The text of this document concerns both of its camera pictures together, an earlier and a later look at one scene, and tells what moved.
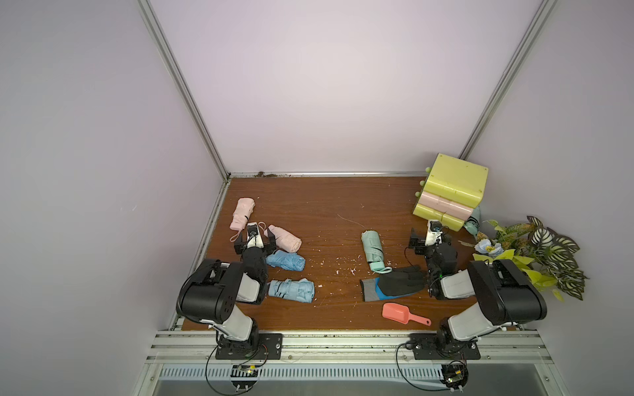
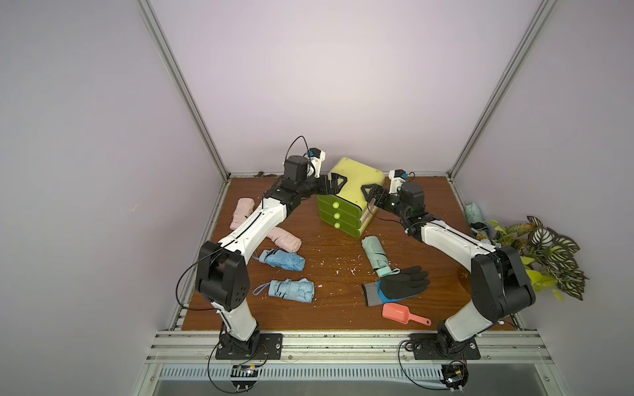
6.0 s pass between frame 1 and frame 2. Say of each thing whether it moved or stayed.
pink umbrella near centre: stayed
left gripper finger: moved
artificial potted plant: stayed
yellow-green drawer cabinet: moved
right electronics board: stayed
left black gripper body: moved
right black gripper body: moved
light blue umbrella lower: stayed
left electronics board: stayed
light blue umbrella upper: stayed
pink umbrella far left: stayed
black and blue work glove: stayed
